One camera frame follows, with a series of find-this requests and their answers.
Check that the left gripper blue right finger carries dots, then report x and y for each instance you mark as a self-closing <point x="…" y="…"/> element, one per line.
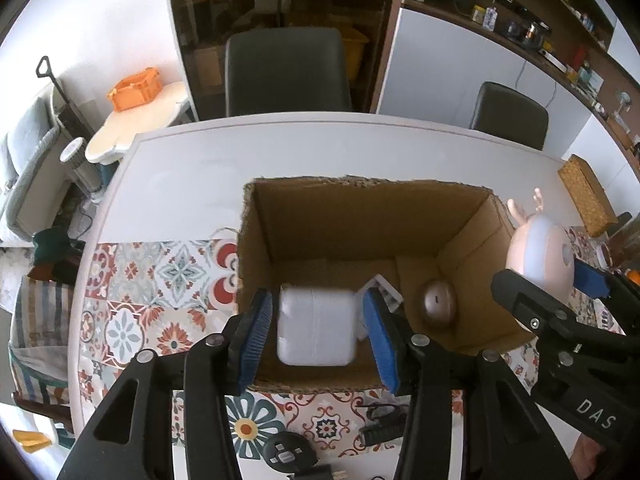
<point x="413" y="365"/>

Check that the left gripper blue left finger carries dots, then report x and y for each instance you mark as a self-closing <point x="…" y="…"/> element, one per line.
<point x="223" y="364"/>

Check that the white power adapter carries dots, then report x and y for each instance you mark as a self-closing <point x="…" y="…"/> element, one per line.
<point x="317" y="326"/>

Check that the pink deer night light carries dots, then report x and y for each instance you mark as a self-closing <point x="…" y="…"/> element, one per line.
<point x="540" y="250"/>

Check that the black usb hub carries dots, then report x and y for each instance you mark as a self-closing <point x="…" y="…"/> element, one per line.
<point x="386" y="422"/>

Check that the small pink round speaker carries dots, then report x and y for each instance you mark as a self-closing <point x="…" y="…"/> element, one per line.
<point x="439" y="304"/>

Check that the black round remote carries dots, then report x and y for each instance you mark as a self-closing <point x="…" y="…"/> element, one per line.
<point x="289" y="453"/>

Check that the patterned tile table mat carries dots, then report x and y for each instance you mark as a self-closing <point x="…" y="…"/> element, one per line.
<point x="166" y="304"/>

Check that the brown cardboard box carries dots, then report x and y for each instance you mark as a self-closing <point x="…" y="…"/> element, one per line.
<point x="342" y="232"/>

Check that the white side table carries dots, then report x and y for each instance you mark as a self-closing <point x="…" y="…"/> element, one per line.
<point x="112" y="141"/>

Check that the black chair right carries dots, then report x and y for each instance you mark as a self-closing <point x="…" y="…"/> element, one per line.
<point x="510" y="115"/>

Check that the black chair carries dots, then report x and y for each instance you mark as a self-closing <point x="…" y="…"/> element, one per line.
<point x="510" y="115"/>
<point x="279" y="70"/>

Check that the grey sofa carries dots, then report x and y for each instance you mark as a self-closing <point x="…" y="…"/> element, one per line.
<point x="33" y="179"/>

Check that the orange plastic crate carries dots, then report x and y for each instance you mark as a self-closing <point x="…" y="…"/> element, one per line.
<point x="135" y="90"/>

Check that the black chair centre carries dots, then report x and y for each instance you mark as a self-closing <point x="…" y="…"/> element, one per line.
<point x="279" y="70"/>

